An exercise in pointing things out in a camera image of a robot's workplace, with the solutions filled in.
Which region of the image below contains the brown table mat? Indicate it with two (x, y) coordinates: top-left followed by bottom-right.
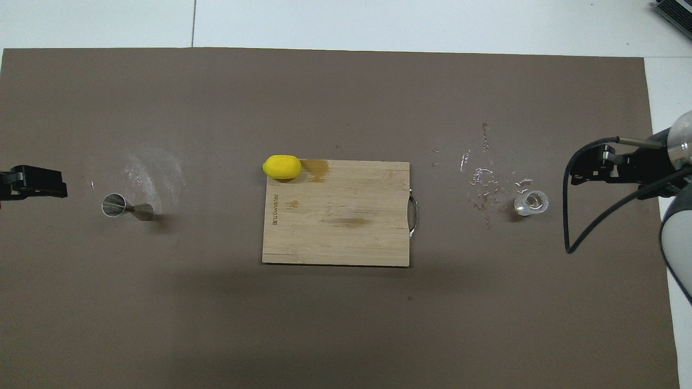
(0, 48), (681, 389)

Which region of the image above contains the bamboo cutting board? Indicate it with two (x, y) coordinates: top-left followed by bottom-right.
(262, 159), (418, 267)

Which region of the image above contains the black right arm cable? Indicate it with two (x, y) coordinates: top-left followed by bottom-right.
(563, 136), (692, 254)

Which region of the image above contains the grey ribbed device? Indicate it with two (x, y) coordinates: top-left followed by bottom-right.
(650, 0), (692, 39)

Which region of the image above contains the small clear glass cup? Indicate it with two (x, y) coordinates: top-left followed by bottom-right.
(513, 190), (549, 217)

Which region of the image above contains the yellow lemon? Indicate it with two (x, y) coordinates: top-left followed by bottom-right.
(262, 155), (302, 180)

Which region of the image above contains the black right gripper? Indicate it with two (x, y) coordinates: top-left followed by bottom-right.
(570, 144), (679, 200)

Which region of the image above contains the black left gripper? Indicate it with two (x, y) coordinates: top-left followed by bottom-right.
(0, 165), (68, 202)

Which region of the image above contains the steel double jigger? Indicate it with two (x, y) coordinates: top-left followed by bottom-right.
(102, 193), (155, 222)

